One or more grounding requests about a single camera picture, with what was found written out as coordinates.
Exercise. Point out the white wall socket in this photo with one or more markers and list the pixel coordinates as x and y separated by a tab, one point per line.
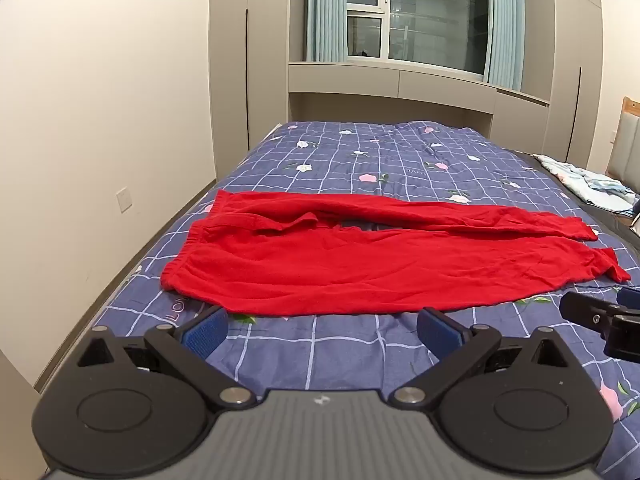
124	199

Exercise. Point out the blue checked floral blanket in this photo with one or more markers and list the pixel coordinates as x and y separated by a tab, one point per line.
380	155

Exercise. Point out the beige wardrobe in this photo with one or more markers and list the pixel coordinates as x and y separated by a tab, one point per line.
250	60
565	60

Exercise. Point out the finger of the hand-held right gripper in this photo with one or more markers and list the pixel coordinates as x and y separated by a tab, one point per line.
582	307
631	296

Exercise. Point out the window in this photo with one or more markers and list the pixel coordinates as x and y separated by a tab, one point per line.
425	15

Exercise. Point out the light blue patterned cloth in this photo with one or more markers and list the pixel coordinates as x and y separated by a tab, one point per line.
590	180

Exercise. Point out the red pants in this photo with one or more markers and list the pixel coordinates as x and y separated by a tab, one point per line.
350	265

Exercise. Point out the padded wooden headboard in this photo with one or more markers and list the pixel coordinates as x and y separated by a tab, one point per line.
627	145

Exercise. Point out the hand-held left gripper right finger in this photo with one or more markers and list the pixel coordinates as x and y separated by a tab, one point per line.
441	334

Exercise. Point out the dark bed sheet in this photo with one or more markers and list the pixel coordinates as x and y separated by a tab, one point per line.
607	230

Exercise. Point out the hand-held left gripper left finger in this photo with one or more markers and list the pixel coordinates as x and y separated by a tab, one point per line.
205	334

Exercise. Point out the light blue curtain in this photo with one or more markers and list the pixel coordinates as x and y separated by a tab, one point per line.
504	25
325	10

